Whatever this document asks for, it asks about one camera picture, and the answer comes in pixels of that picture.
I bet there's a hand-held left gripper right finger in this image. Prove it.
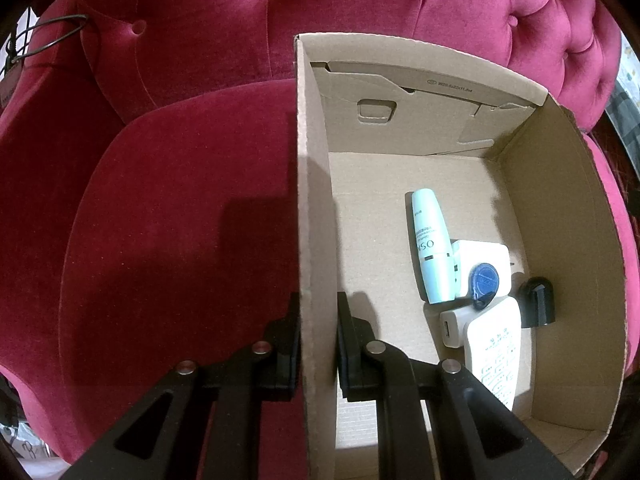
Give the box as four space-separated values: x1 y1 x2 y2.
337 290 577 480

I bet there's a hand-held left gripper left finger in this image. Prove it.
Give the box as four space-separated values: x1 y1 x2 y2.
60 291 302 480

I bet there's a small white charger plug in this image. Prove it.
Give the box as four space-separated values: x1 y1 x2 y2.
438 308 477 350

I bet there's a light blue cosmetic bottle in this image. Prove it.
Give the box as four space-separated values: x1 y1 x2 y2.
409 188 457 305

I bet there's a cardboard box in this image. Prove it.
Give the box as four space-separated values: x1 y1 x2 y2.
292 32 629 480

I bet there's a blue key fob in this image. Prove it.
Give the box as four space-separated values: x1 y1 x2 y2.
464 262 501 311

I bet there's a large white charger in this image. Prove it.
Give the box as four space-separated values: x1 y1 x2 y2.
449 239 516 302

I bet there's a black cylindrical cap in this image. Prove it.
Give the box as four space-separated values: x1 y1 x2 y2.
517 276 557 329

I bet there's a red velvet tufted sofa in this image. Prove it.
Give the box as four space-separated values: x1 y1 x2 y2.
0 0 640 467

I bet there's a grey plaid blanket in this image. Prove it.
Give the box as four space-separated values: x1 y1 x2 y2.
604 35 640 163

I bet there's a black wire hanger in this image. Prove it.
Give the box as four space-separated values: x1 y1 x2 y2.
5 12 92 69

